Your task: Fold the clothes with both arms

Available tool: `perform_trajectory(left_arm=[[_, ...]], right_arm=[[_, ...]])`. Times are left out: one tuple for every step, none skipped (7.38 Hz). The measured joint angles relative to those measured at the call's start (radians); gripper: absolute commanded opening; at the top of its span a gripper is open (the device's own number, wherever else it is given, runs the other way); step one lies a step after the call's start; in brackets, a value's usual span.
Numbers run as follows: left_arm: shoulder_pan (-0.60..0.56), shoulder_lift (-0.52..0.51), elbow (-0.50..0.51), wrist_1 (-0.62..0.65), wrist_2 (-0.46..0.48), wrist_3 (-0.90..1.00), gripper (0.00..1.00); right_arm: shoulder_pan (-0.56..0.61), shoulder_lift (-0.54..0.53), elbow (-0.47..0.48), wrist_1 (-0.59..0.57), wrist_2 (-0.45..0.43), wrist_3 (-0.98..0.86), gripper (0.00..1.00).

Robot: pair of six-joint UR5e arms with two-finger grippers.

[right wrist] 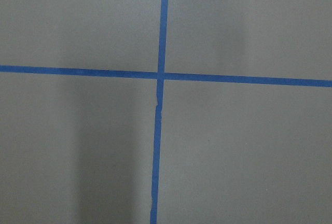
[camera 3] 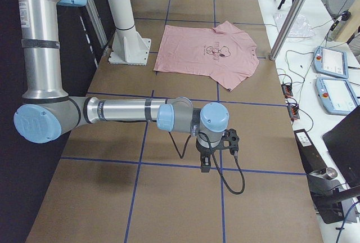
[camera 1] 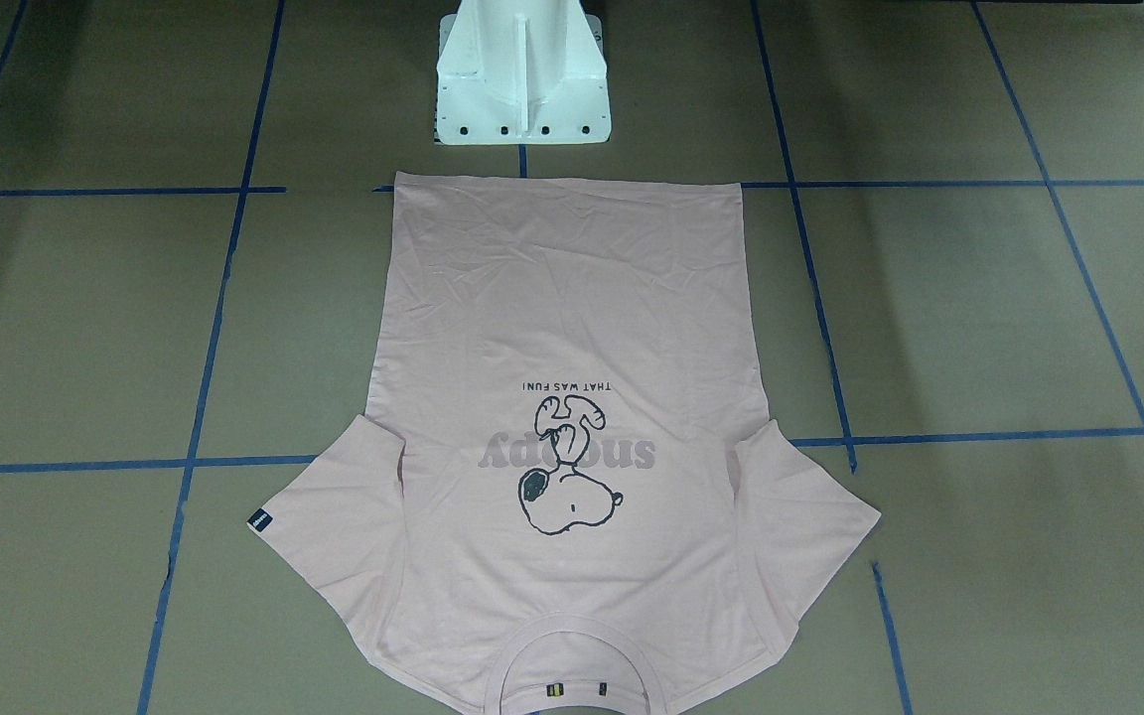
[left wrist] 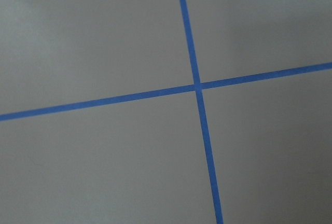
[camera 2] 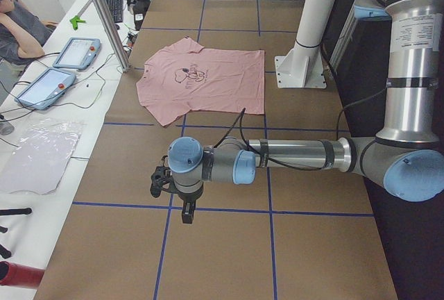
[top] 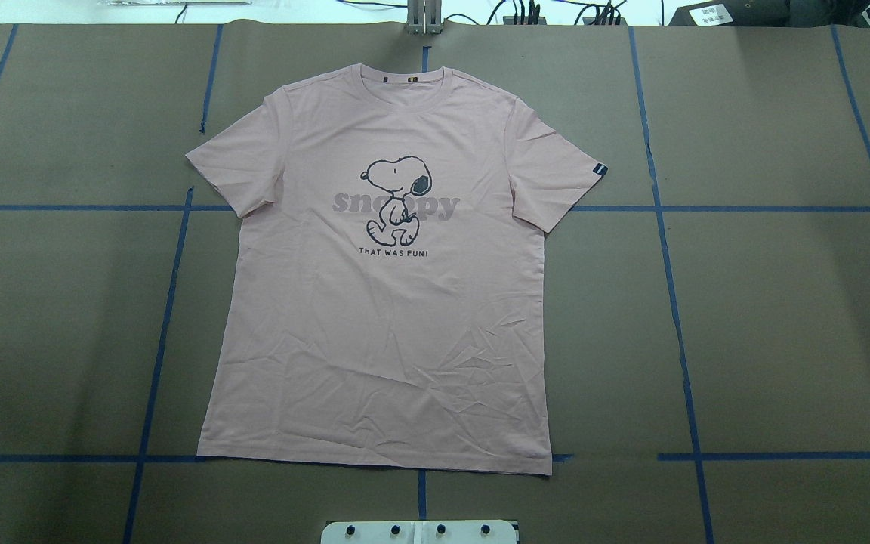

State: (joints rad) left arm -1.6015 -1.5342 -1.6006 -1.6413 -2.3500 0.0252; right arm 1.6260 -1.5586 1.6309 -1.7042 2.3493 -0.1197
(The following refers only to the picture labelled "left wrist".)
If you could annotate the blue tape line crosswise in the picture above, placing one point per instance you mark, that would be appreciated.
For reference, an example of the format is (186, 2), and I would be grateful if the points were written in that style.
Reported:
(164, 92)

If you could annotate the blue tape line lengthwise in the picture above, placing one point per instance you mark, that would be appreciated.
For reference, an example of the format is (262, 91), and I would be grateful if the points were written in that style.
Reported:
(202, 112)

